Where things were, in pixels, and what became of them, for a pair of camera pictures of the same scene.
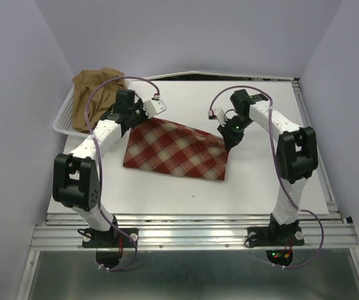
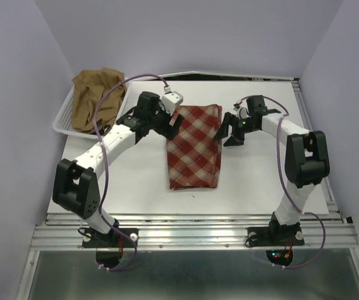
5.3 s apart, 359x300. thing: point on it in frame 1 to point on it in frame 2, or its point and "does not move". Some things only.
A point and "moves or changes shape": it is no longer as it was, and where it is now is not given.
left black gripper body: (137, 113) to (159, 120)
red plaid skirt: (159, 146) moves or changes shape
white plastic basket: (62, 121) does not move
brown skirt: (102, 97) does not move
